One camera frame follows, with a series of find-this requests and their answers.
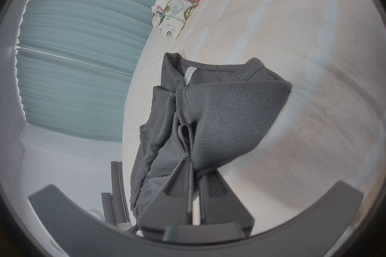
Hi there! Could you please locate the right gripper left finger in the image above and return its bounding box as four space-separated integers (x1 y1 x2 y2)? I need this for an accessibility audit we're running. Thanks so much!
137 156 194 241

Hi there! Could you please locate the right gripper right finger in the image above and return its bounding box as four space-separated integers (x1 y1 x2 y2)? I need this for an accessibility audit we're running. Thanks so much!
197 171 256 237

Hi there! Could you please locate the black T-shirt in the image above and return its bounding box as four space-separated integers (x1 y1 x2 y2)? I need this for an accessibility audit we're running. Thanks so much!
130 52 292 220

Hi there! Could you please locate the bed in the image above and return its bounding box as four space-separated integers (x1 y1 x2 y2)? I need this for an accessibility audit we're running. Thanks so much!
116 0 383 238

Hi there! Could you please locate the black chest of drawers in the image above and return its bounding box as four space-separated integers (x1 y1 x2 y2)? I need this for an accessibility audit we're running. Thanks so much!
111 161 131 224

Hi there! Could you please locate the black dressing table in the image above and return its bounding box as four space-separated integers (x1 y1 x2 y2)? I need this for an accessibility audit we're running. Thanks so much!
101 193 114 221

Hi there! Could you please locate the blue-green curtain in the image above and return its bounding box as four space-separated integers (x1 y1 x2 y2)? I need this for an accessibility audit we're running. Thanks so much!
16 48 134 142
16 0 174 76

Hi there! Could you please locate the white printed pyjama top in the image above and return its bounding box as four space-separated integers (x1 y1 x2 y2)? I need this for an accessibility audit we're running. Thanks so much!
151 0 199 39

